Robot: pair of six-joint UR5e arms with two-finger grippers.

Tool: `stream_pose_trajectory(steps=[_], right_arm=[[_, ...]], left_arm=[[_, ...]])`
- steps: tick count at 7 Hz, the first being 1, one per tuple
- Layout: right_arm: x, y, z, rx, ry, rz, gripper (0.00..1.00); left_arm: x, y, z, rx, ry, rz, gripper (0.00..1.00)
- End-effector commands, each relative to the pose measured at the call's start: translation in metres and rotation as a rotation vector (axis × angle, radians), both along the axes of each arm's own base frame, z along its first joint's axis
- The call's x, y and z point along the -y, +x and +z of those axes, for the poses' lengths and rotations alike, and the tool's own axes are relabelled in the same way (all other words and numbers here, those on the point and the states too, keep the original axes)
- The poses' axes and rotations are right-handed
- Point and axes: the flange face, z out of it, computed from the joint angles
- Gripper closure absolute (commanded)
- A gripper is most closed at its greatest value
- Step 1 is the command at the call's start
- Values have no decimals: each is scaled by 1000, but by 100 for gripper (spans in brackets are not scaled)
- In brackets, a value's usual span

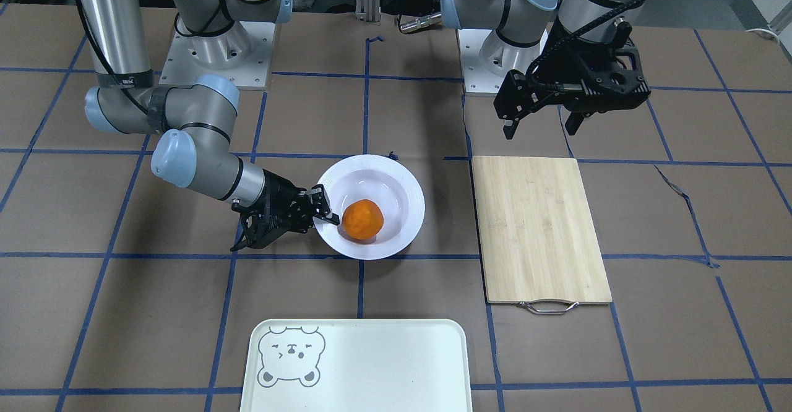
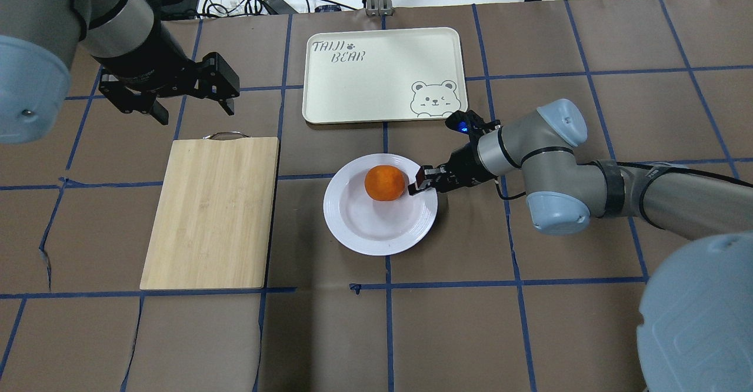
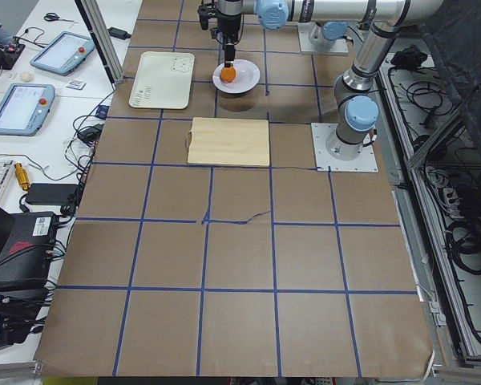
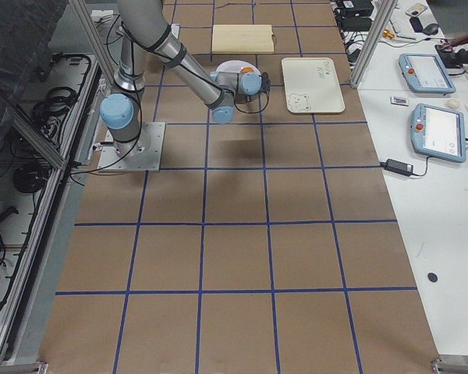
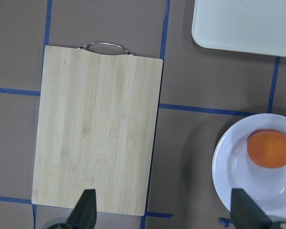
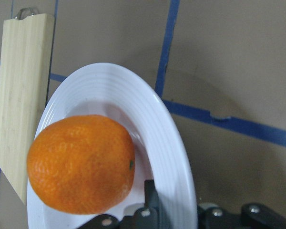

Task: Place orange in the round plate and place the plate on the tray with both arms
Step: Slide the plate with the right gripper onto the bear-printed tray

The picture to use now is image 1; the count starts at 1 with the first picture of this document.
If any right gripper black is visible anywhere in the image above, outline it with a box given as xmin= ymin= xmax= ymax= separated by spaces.
xmin=230 ymin=170 xmax=340 ymax=252

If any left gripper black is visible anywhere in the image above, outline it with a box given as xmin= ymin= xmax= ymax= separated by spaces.
xmin=493 ymin=21 xmax=651 ymax=140

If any orange fruit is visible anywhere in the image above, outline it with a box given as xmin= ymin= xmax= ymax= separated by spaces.
xmin=342 ymin=199 xmax=384 ymax=241

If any white round plate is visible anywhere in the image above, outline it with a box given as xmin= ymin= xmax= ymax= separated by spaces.
xmin=316 ymin=155 xmax=425 ymax=260

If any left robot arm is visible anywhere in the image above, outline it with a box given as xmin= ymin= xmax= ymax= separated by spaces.
xmin=439 ymin=0 xmax=651 ymax=139

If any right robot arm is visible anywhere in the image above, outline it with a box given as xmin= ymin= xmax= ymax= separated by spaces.
xmin=75 ymin=0 xmax=340 ymax=251

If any cream bear tray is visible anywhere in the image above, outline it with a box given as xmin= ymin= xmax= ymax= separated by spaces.
xmin=240 ymin=319 xmax=473 ymax=411

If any bamboo cutting board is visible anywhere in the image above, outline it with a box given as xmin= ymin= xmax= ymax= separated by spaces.
xmin=471 ymin=156 xmax=612 ymax=314

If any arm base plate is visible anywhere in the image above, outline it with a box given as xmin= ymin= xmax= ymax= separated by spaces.
xmin=457 ymin=29 xmax=548 ymax=97
xmin=159 ymin=21 xmax=278 ymax=91

